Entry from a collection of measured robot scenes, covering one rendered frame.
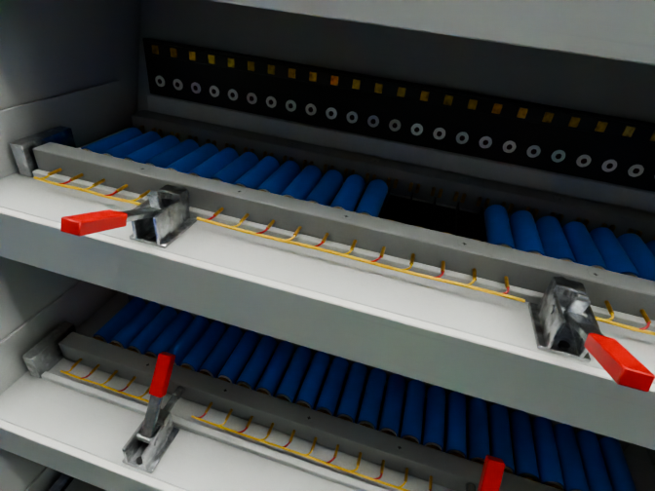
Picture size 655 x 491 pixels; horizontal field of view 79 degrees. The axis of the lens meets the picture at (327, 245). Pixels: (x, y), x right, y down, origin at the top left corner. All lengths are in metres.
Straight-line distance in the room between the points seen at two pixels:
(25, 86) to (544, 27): 0.38
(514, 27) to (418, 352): 0.18
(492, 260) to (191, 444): 0.29
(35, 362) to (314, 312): 0.30
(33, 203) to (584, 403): 0.39
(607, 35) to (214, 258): 0.24
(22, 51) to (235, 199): 0.21
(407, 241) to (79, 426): 0.33
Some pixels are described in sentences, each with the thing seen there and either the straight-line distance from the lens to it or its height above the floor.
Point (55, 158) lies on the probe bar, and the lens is 0.39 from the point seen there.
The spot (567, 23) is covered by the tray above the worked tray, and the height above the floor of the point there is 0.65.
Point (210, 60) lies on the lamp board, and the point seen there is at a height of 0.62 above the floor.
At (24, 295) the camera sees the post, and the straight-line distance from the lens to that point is 0.47.
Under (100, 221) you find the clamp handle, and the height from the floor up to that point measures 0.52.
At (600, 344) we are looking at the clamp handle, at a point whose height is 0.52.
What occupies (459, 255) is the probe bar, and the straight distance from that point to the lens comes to 0.28.
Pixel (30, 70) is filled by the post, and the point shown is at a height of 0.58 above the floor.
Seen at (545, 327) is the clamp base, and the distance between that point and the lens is 0.27.
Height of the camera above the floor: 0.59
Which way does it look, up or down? 17 degrees down
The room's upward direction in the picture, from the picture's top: 11 degrees clockwise
